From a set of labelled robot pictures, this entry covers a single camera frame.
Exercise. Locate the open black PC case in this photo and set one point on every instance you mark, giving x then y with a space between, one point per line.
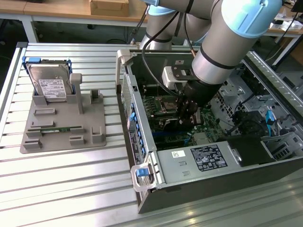
213 186

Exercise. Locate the black cooling fan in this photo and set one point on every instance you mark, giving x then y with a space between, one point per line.
248 125

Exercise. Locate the gray case corner bracket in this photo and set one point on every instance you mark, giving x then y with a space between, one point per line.
124 55
135 184

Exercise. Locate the blue expansion slot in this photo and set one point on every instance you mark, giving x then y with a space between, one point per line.
158 134

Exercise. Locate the black RAM slot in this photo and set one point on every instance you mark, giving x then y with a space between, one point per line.
151 92
151 86

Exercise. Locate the cluttered wooden desk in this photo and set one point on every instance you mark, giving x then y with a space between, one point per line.
291 32

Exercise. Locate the white flat box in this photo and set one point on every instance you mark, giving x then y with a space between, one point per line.
285 23

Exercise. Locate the green motherboard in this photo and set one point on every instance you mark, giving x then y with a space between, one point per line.
208 123

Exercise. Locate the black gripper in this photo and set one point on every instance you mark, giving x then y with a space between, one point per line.
198 94

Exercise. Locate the blue card retention clips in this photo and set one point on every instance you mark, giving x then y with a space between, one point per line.
138 137

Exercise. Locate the black expansion slot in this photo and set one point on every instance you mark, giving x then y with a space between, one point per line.
170 144

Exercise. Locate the CPU socket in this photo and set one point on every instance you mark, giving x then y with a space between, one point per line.
166 104

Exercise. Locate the blue case latch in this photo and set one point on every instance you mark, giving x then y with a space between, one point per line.
140 172

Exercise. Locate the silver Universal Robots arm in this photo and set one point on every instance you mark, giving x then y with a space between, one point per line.
236 23

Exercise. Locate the black monitor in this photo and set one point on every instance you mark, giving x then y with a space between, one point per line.
297 5

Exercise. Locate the metal disk bay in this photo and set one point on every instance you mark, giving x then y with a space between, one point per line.
284 149

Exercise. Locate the green RAM stick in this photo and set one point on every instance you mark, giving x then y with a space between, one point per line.
61 129

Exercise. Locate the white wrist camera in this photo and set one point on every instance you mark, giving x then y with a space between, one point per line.
169 79

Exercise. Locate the green graphics card black fan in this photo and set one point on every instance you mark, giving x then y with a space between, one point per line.
170 127

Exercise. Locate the brown cardboard box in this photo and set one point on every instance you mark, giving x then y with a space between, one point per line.
109 7

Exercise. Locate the black plastic air shroud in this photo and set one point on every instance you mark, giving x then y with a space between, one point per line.
251 151

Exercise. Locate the blue disk caddy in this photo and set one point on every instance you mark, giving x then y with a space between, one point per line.
32 59

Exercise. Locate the black RAM stick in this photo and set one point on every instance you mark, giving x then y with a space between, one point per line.
163 116

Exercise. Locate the long wooden desk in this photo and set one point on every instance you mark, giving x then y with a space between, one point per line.
35 9

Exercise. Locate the gray plastic parts rack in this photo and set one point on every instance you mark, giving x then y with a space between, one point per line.
59 113

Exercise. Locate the gray power supply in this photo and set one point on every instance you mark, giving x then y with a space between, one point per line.
175 170

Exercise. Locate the silver hard disk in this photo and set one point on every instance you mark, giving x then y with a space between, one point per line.
47 78

